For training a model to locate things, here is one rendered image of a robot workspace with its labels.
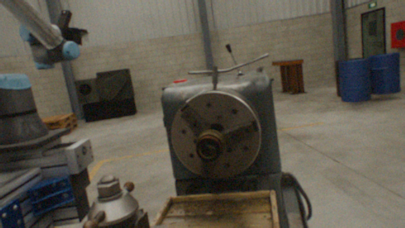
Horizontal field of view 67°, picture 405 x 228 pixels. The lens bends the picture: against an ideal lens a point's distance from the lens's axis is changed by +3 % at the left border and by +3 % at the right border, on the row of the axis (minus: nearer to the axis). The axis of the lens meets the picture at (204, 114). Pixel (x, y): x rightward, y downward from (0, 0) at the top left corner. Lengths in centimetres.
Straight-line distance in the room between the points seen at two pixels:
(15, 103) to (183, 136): 57
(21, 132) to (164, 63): 988
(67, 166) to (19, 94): 29
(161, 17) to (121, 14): 133
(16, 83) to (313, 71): 1150
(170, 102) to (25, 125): 51
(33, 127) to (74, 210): 32
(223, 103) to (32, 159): 67
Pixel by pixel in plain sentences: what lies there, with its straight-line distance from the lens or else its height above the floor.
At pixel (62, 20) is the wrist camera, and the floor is 162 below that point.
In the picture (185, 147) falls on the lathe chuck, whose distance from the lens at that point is 107.
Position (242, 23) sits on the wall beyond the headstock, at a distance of 1139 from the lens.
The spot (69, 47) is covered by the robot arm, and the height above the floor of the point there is 147.
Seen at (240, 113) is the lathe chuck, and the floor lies 115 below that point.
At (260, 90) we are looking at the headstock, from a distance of 116.
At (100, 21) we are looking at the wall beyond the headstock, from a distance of 1133.
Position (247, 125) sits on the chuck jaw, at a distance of 98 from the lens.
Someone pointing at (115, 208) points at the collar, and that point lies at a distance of 50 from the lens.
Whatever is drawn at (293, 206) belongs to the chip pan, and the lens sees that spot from 169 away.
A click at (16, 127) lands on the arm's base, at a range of 119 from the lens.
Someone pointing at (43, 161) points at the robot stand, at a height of 109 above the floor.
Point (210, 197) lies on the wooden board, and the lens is 103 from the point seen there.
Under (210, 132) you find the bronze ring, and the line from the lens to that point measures 93.
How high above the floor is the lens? 134
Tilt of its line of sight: 10 degrees down
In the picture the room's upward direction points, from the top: 8 degrees counter-clockwise
